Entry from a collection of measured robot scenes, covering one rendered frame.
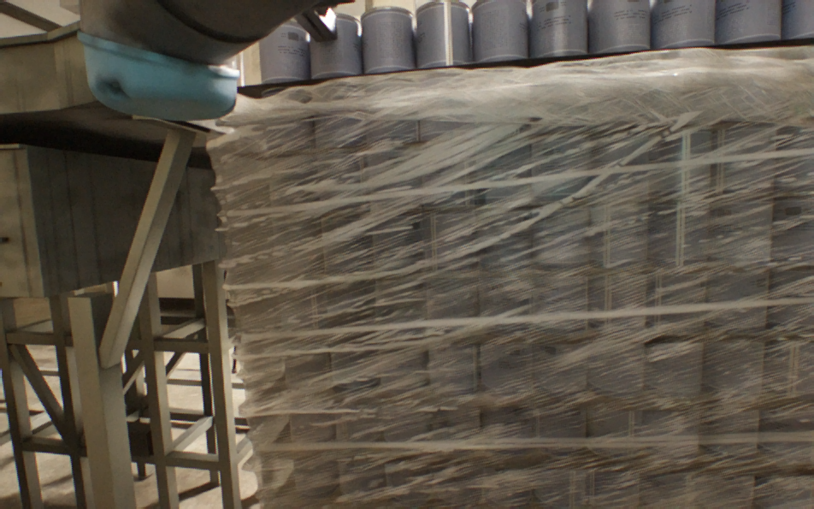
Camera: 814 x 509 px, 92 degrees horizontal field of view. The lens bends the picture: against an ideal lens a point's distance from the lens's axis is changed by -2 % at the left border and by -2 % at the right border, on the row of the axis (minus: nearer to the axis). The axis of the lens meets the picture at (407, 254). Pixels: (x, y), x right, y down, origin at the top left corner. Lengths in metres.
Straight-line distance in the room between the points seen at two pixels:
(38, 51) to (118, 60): 0.50
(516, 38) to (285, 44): 0.28
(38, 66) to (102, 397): 0.47
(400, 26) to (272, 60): 0.16
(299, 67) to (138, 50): 0.35
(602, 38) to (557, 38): 0.05
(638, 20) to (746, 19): 0.11
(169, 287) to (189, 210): 3.13
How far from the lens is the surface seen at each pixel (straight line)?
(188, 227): 1.03
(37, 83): 0.75
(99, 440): 0.83
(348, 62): 0.55
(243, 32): 0.21
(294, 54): 0.58
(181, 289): 4.08
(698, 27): 0.59
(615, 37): 0.56
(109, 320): 0.74
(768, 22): 0.62
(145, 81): 0.24
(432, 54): 0.53
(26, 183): 0.79
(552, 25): 0.54
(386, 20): 0.55
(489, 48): 0.53
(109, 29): 0.26
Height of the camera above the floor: 0.94
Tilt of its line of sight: 7 degrees down
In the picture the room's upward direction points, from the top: 1 degrees counter-clockwise
